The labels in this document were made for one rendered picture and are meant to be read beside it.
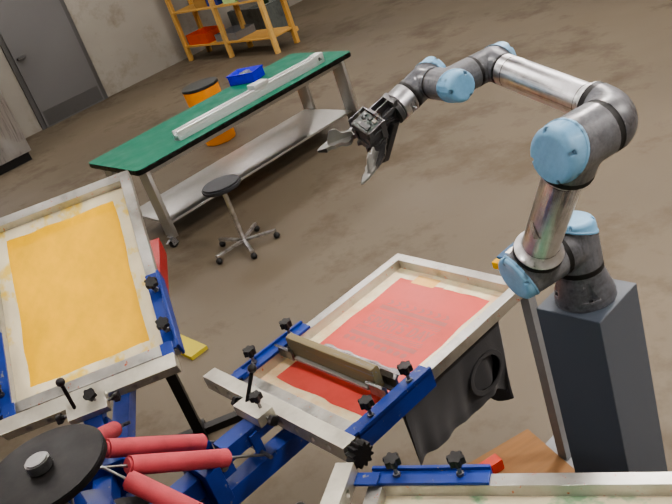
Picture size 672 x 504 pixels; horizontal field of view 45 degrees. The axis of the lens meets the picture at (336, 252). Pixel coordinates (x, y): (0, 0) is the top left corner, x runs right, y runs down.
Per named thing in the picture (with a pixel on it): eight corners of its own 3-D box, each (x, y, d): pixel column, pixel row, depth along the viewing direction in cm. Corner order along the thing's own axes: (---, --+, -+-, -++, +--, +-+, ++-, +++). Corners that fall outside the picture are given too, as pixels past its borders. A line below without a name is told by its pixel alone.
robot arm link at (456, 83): (483, 57, 181) (454, 55, 190) (445, 77, 178) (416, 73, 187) (491, 90, 185) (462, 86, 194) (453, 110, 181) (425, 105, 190)
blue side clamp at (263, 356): (306, 336, 277) (300, 320, 274) (315, 340, 274) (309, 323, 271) (240, 388, 262) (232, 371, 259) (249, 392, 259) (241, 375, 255)
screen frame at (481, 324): (400, 261, 300) (397, 253, 298) (529, 291, 257) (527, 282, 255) (240, 387, 261) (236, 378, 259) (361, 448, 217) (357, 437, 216)
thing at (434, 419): (495, 386, 278) (472, 301, 263) (516, 393, 272) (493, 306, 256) (409, 472, 255) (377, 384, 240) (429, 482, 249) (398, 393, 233)
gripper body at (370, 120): (344, 121, 187) (380, 87, 189) (352, 142, 194) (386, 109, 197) (368, 137, 183) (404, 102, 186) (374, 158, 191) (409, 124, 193)
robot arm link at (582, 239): (615, 257, 196) (606, 209, 190) (575, 284, 191) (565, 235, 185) (578, 245, 206) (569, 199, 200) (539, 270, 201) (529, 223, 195)
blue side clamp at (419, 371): (424, 381, 236) (418, 362, 233) (437, 385, 232) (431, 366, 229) (354, 445, 221) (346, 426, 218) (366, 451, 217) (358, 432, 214)
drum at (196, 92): (196, 147, 855) (173, 92, 828) (224, 130, 876) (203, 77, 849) (218, 148, 827) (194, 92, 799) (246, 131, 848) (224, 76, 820)
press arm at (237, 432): (264, 418, 235) (258, 405, 233) (276, 425, 231) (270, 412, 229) (218, 456, 227) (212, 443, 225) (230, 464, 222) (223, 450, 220)
